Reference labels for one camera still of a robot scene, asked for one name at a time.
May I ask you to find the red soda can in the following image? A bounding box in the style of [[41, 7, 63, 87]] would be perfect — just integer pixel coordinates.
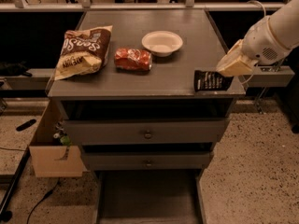
[[114, 48, 152, 71]]

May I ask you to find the brown yellow chip bag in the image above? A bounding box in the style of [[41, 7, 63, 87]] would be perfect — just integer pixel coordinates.
[[54, 25, 113, 80]]

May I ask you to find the black floor cable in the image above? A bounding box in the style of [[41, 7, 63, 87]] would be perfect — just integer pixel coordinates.
[[25, 177, 62, 224]]

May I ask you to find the grey drawer cabinet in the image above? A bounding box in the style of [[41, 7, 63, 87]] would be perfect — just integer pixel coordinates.
[[46, 8, 247, 224]]

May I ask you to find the grey open bottom drawer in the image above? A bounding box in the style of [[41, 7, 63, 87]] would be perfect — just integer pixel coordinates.
[[93, 170, 207, 224]]

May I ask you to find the cardboard box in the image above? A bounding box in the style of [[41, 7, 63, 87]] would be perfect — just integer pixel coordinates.
[[29, 101, 85, 177]]

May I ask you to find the grey middle drawer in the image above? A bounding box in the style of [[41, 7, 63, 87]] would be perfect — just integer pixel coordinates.
[[81, 143, 213, 171]]

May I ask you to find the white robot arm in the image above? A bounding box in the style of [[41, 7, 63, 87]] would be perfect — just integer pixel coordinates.
[[216, 0, 299, 77]]

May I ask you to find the white paper bowl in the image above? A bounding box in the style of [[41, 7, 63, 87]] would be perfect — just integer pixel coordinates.
[[141, 31, 183, 57]]

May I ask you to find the green bottle in box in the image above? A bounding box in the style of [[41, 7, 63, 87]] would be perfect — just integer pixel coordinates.
[[53, 133, 72, 146]]

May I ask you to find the grey top drawer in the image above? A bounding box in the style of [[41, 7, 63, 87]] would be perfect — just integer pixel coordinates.
[[61, 100, 231, 146]]

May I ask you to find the black rxbar chocolate wrapper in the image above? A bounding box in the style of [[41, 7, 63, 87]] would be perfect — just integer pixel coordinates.
[[193, 70, 233, 91]]

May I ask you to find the black object on ledge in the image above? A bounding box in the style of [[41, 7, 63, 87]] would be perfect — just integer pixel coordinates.
[[0, 62, 32, 77]]

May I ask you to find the black marker on floor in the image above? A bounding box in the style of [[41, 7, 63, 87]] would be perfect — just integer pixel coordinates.
[[16, 119, 36, 132]]

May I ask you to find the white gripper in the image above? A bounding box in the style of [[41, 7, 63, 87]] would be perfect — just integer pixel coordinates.
[[216, 16, 292, 77]]

